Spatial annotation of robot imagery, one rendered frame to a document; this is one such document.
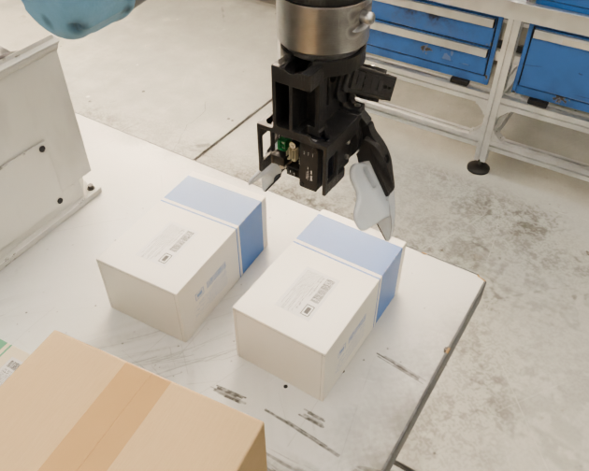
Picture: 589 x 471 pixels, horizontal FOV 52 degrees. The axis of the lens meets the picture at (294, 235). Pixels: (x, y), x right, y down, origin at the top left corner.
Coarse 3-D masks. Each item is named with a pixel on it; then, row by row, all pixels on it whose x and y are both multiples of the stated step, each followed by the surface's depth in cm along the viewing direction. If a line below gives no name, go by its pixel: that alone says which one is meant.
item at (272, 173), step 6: (276, 144) 61; (270, 168) 63; (276, 168) 63; (258, 174) 59; (264, 174) 63; (270, 174) 64; (276, 174) 64; (252, 180) 60; (264, 180) 65; (270, 180) 65; (276, 180) 65; (264, 186) 66; (270, 186) 65
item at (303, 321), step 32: (320, 224) 77; (352, 224) 77; (288, 256) 73; (320, 256) 73; (352, 256) 73; (384, 256) 73; (256, 288) 69; (288, 288) 69; (320, 288) 69; (352, 288) 69; (384, 288) 74; (256, 320) 66; (288, 320) 65; (320, 320) 65; (352, 320) 66; (256, 352) 70; (288, 352) 66; (320, 352) 62; (352, 352) 72; (320, 384) 66
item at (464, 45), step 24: (384, 0) 198; (408, 0) 194; (384, 24) 203; (408, 24) 200; (432, 24) 195; (456, 24) 191; (480, 24) 186; (384, 48) 209; (408, 48) 205; (432, 48) 200; (456, 48) 194; (480, 48) 190; (456, 72) 200; (480, 72) 196
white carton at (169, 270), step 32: (192, 192) 82; (224, 192) 82; (160, 224) 77; (192, 224) 77; (224, 224) 77; (256, 224) 81; (128, 256) 73; (160, 256) 73; (192, 256) 73; (224, 256) 76; (256, 256) 85; (128, 288) 73; (160, 288) 69; (192, 288) 71; (224, 288) 79; (160, 320) 74; (192, 320) 74
